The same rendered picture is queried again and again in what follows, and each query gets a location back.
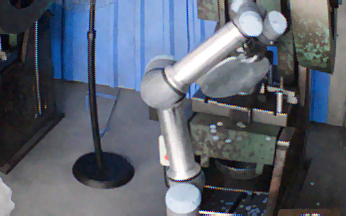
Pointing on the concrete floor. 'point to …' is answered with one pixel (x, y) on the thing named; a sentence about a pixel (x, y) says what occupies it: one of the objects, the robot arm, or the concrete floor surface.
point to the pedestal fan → (102, 178)
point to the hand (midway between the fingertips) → (247, 57)
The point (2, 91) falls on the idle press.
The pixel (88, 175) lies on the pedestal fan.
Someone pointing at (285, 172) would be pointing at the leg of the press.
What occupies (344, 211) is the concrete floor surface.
